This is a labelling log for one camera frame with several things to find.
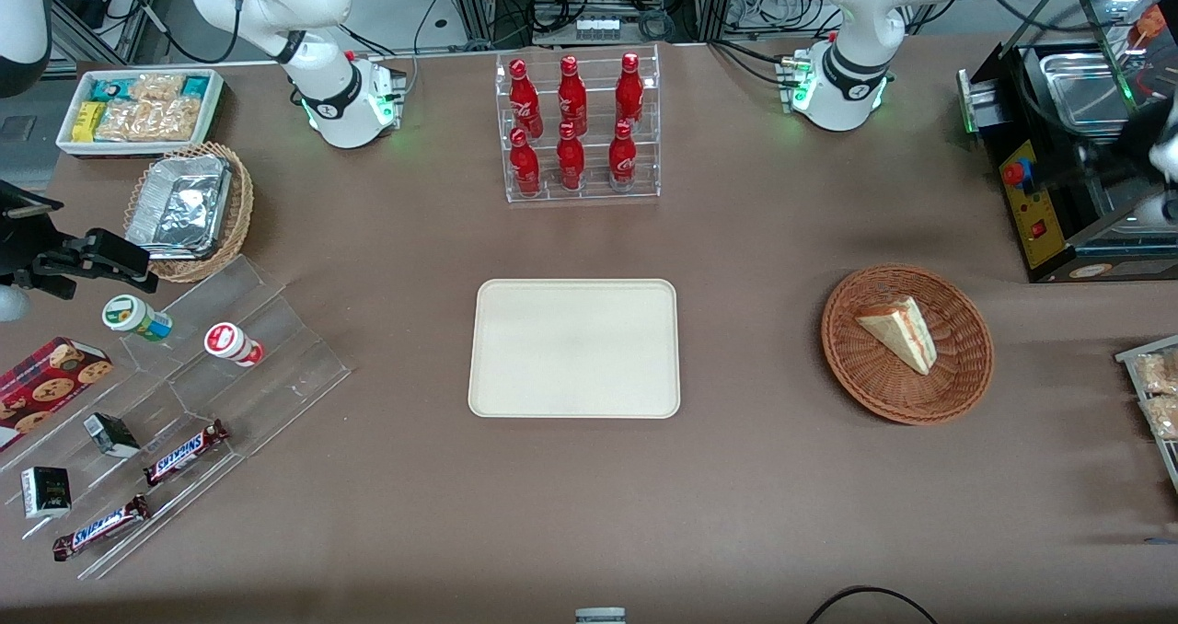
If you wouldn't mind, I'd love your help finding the clear acrylic stepped stand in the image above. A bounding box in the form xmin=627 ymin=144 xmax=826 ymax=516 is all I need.
xmin=0 ymin=255 xmax=353 ymax=582

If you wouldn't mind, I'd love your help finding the red tartan cookie box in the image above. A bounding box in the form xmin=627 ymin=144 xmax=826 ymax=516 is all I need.
xmin=0 ymin=336 xmax=114 ymax=452

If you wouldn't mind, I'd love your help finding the red label yoghurt cup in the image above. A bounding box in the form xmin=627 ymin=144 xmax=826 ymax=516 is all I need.
xmin=203 ymin=322 xmax=266 ymax=369

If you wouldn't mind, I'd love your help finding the yellow snack packet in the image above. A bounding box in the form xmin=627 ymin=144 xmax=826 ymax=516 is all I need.
xmin=72 ymin=101 xmax=108 ymax=143

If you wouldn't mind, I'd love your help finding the cream plastic tray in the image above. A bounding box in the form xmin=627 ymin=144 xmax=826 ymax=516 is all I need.
xmin=467 ymin=278 xmax=682 ymax=421

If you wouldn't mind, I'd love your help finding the dark box with white side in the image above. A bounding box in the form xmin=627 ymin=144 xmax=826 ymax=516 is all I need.
xmin=20 ymin=465 xmax=73 ymax=521

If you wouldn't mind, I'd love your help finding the clear acrylic bottle rack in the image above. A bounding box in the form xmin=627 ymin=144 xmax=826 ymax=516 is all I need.
xmin=494 ymin=43 xmax=663 ymax=205

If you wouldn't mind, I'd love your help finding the clear cracker packet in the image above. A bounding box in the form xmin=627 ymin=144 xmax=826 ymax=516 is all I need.
xmin=1134 ymin=350 xmax=1178 ymax=395
xmin=129 ymin=73 xmax=186 ymax=103
xmin=1139 ymin=394 xmax=1178 ymax=442
xmin=97 ymin=99 xmax=154 ymax=143
xmin=147 ymin=98 xmax=204 ymax=143

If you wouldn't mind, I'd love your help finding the brown wicker basket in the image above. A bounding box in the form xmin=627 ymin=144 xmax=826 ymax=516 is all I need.
xmin=820 ymin=264 xmax=996 ymax=426

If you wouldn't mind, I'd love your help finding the Snickers chocolate bar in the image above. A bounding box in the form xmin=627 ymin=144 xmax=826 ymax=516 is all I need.
xmin=52 ymin=493 xmax=152 ymax=563
xmin=143 ymin=419 xmax=231 ymax=488

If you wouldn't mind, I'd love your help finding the aluminium foil tray stack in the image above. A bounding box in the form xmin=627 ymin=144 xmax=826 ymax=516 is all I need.
xmin=125 ymin=154 xmax=233 ymax=262

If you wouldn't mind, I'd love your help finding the grey snack tray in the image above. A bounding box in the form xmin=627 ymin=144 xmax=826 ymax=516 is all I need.
xmin=1114 ymin=333 xmax=1178 ymax=498

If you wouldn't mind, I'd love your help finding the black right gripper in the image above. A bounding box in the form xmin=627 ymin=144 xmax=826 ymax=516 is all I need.
xmin=0 ymin=179 xmax=160 ymax=300

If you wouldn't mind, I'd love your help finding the red cola bottle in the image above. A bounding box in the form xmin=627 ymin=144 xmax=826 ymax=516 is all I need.
xmin=508 ymin=127 xmax=543 ymax=199
xmin=558 ymin=55 xmax=589 ymax=137
xmin=614 ymin=52 xmax=646 ymax=129
xmin=607 ymin=120 xmax=639 ymax=193
xmin=508 ymin=59 xmax=545 ymax=140
xmin=555 ymin=122 xmax=587 ymax=193

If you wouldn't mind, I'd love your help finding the black cable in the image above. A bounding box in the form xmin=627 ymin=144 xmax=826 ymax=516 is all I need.
xmin=807 ymin=584 xmax=941 ymax=624

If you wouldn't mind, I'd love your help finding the white snack container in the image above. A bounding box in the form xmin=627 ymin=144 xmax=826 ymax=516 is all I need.
xmin=55 ymin=67 xmax=227 ymax=161

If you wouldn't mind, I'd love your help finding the green label yoghurt cup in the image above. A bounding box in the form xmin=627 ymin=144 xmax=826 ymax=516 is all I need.
xmin=101 ymin=295 xmax=174 ymax=343

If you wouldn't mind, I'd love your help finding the light wicker basket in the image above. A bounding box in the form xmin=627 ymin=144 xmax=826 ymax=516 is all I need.
xmin=123 ymin=141 xmax=255 ymax=283

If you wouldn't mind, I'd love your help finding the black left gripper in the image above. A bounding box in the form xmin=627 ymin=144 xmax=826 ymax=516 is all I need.
xmin=1117 ymin=98 xmax=1178 ymax=179

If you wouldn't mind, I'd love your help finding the triangular wrapped sandwich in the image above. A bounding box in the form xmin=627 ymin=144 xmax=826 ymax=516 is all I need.
xmin=855 ymin=295 xmax=939 ymax=376

